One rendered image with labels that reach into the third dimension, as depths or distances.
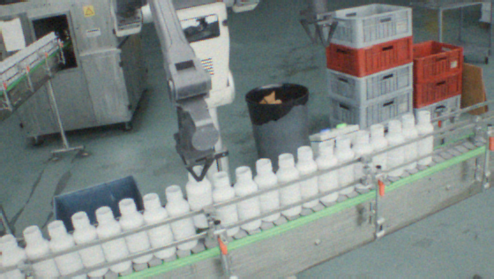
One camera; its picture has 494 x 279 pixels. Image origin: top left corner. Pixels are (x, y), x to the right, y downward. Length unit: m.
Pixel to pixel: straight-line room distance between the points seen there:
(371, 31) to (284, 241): 2.43
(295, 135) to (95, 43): 2.32
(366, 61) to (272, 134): 0.89
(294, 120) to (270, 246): 2.04
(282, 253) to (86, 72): 3.78
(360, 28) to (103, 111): 2.74
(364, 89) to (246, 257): 2.45
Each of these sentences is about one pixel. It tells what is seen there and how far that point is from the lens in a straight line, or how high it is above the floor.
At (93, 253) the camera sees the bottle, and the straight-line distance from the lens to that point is 1.14.
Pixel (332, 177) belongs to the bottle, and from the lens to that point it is 1.26.
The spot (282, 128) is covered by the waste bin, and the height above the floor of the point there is 0.45.
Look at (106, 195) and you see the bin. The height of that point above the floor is 0.90.
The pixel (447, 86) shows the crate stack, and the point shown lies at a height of 0.33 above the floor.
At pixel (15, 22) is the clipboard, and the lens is 4.90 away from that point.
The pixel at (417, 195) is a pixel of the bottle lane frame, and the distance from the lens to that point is 1.48.
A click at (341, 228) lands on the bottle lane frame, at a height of 0.92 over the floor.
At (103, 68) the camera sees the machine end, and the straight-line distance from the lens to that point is 4.74.
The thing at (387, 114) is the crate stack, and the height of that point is 0.30.
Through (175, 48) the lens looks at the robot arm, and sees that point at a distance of 0.96.
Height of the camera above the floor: 1.69
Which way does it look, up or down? 24 degrees down
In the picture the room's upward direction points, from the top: 7 degrees counter-clockwise
